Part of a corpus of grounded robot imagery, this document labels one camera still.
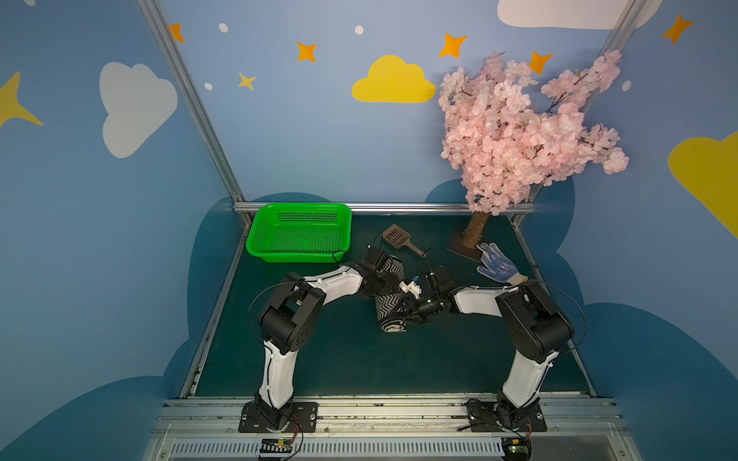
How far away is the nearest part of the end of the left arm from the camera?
2.55 feet

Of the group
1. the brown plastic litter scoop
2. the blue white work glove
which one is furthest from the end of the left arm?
the blue white work glove

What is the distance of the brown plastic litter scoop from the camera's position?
3.72 feet

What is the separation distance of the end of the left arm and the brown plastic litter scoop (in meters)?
0.22

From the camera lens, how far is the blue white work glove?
1062 millimetres

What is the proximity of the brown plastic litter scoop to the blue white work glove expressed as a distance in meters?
0.26
